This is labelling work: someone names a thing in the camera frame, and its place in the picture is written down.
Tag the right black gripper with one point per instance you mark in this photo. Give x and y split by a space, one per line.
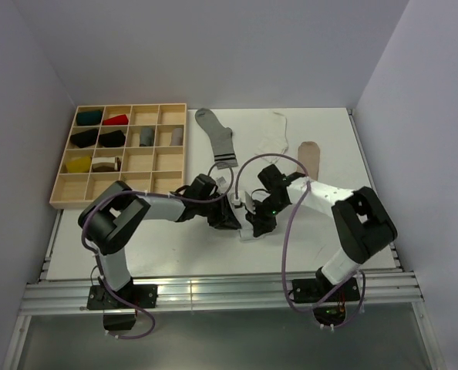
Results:
261 225

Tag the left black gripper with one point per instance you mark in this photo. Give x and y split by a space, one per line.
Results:
225 218

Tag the white striped sock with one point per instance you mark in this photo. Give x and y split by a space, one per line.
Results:
247 229

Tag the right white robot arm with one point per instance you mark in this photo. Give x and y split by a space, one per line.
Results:
362 223

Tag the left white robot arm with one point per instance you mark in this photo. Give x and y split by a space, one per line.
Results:
111 220

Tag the grey striped sock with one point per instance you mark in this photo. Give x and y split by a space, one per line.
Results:
220 138

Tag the plain white sock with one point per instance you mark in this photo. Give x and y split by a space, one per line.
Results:
273 137

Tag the beige red reindeer sock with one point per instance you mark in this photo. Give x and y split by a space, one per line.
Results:
309 157

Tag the light grey rolled sock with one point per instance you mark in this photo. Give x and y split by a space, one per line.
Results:
177 137

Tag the wooden compartment tray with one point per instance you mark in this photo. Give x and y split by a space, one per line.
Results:
159 168

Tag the white brown rolled sock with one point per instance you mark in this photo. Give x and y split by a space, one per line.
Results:
104 164

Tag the black rolled sock right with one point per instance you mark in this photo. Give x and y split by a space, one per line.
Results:
112 139

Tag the black rolled sock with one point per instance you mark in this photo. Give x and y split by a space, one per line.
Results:
112 139
84 139

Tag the red rolled sock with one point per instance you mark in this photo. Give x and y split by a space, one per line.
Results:
120 120

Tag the yellow rolled sock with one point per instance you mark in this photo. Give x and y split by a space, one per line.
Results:
79 165

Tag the black rolled sock left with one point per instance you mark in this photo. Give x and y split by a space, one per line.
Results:
84 139

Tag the dark green rolled sock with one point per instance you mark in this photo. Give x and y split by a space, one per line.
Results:
89 118

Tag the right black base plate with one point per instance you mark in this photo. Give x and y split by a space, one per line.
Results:
306 290

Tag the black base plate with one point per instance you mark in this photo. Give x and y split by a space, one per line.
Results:
143 296
306 290

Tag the aluminium mounting rail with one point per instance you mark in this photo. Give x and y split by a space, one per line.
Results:
262 291

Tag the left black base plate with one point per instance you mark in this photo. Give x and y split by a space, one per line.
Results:
143 296

